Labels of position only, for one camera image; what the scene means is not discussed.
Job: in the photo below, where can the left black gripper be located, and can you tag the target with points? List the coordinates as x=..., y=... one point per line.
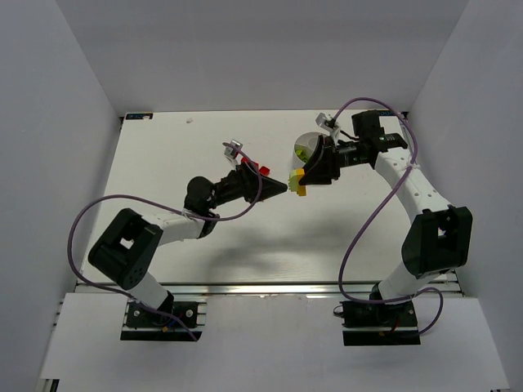
x=248, y=182

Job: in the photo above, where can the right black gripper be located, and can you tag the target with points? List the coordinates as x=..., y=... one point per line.
x=329, y=159

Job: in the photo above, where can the red square lego brick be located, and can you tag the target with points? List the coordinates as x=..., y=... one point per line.
x=264, y=170

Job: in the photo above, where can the yellow and green lego stack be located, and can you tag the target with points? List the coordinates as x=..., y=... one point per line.
x=294, y=182

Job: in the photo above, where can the red long lego brick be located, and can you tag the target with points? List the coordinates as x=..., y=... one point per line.
x=251, y=163

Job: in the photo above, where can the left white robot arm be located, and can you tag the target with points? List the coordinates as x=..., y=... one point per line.
x=124, y=251

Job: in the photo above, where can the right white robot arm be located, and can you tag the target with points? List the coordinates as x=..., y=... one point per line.
x=439, y=236

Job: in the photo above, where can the white round divided container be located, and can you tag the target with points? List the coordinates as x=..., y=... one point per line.
x=307, y=142

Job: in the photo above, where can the left blue corner sticker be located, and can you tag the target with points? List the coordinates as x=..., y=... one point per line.
x=139, y=116

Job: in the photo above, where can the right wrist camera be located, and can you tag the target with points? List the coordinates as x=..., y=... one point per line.
x=329, y=125

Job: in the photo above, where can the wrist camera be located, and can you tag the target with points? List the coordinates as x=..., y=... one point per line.
x=232, y=150
x=329, y=125

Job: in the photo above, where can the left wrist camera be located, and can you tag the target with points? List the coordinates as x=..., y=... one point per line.
x=232, y=150

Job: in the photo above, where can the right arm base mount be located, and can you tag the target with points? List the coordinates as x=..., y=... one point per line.
x=378, y=325

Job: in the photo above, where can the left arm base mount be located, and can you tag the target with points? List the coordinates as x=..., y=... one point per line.
x=142, y=325

